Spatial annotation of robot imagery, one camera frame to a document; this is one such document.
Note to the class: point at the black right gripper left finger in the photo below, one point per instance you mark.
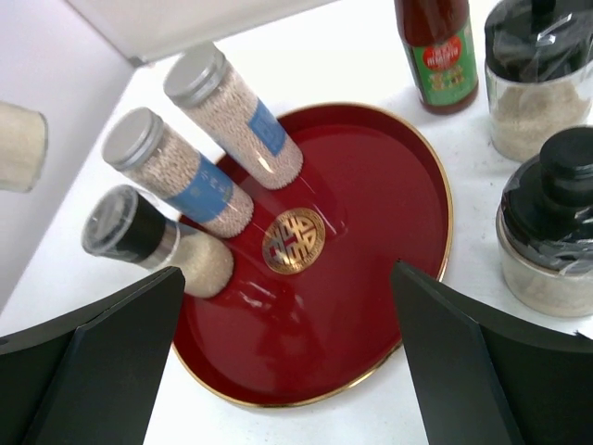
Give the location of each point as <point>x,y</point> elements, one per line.
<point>91,376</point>

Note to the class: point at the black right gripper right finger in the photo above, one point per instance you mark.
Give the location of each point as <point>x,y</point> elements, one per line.
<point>483,376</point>

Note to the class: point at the black-top grinder bottle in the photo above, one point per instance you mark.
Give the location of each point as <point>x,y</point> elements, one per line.
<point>125,226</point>

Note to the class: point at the white bead jar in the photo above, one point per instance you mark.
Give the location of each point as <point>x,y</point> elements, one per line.
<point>205,85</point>
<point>145,149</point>

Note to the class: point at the small black-capped powder bottle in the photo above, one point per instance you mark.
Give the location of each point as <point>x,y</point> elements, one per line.
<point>24,144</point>

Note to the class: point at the green-label sauce bottle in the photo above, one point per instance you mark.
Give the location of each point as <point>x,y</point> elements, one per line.
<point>438,41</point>

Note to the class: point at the near black-lid seasoning jar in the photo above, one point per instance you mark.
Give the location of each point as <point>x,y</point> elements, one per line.
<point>544,227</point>

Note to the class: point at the black-lid seasoning jar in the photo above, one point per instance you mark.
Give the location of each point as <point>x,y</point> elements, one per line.
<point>538,71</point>
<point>544,227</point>

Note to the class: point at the red round tray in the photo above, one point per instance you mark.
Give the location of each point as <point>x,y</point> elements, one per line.
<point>309,311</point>

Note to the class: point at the far black-lid seasoning jar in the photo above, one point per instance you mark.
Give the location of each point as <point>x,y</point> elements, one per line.
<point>538,71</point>

